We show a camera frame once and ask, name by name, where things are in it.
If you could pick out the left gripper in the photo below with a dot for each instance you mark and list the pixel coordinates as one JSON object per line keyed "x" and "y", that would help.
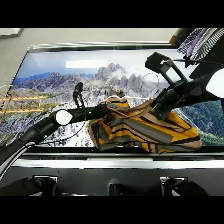
{"x": 96, "y": 112}

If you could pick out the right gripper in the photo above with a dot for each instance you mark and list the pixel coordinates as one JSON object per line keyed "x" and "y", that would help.
{"x": 166, "y": 101}

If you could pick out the yellow grey striped shirt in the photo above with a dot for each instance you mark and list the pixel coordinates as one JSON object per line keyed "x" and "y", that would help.
{"x": 146, "y": 130}

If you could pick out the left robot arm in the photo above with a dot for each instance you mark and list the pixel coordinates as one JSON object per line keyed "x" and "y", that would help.
{"x": 36, "y": 131}

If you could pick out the purple striped garment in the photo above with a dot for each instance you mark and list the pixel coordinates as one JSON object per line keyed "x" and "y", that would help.
{"x": 191, "y": 41}

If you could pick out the black white striped garment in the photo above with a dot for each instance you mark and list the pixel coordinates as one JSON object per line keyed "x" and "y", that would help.
{"x": 208, "y": 41}

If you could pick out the silver frame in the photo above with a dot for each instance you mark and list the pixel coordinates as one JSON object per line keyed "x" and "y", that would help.
{"x": 100, "y": 163}

